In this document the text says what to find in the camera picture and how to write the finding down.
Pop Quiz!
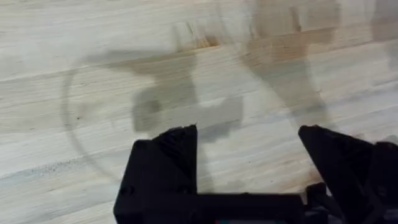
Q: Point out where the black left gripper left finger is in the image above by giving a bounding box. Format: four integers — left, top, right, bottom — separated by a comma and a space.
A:
113, 124, 198, 224

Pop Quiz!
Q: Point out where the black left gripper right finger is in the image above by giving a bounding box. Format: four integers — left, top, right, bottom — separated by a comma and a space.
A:
297, 124, 398, 224

